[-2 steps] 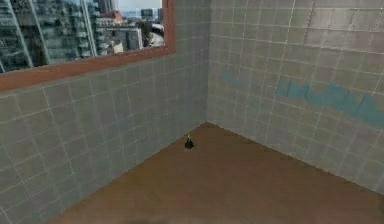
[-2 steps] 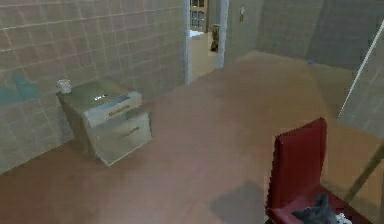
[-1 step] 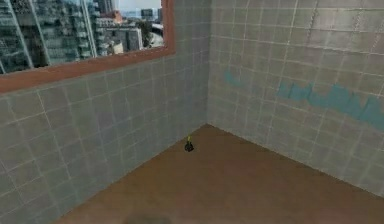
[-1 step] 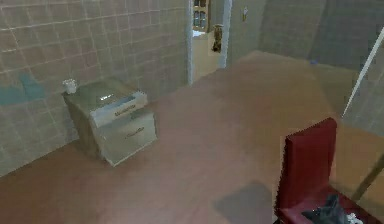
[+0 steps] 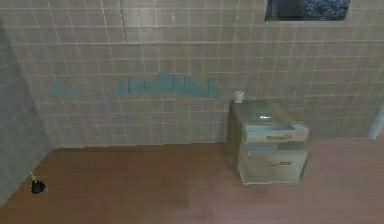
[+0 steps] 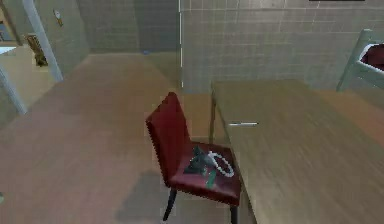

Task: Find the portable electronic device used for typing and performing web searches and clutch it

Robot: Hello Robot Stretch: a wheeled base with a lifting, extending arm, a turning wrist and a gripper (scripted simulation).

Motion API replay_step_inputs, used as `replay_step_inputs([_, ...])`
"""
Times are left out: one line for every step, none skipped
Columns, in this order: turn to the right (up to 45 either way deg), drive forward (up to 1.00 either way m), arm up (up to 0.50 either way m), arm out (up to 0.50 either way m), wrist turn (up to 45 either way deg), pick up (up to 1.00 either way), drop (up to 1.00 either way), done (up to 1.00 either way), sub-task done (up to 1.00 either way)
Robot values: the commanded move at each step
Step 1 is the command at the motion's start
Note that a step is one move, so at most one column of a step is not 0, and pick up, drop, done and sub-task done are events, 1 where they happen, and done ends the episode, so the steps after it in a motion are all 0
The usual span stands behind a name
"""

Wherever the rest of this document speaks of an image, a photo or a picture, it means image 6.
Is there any brown woven basket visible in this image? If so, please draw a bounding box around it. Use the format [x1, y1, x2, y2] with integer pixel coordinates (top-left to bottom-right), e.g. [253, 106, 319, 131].
[25, 33, 49, 67]

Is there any dark red chair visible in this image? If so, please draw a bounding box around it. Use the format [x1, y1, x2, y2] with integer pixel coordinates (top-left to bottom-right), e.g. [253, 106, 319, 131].
[145, 91, 242, 224]

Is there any white thin pen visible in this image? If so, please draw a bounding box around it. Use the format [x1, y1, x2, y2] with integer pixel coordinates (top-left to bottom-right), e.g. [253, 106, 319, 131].
[228, 121, 259, 127]

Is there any green small bottle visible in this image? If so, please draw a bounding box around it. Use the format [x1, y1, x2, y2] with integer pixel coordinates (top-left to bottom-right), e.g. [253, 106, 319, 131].
[205, 170, 218, 189]

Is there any pale green bed frame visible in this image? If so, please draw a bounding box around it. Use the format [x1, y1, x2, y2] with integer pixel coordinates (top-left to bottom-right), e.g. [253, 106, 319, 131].
[335, 28, 384, 93]

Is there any white bead necklace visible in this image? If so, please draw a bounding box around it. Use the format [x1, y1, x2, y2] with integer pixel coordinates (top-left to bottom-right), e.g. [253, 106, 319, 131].
[207, 150, 235, 178]

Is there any dark red bed cover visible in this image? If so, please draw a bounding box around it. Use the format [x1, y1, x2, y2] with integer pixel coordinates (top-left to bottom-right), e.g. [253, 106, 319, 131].
[361, 43, 384, 72]

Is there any light wooden desk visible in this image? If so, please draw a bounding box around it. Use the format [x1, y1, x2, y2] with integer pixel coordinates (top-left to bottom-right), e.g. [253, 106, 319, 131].
[208, 79, 384, 224]

